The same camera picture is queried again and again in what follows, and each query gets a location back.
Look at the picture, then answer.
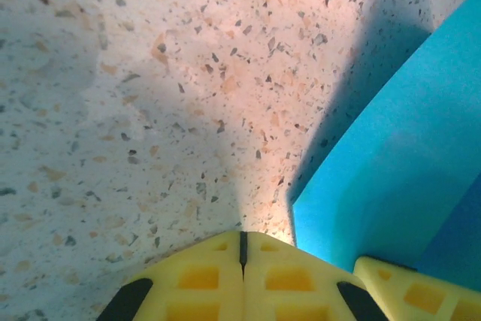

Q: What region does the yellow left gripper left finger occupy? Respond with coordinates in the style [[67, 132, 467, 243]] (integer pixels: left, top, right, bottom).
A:
[[95, 230, 244, 321]]

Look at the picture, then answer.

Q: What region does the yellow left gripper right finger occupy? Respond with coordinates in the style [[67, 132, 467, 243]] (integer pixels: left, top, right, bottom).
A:
[[240, 230, 390, 321]]

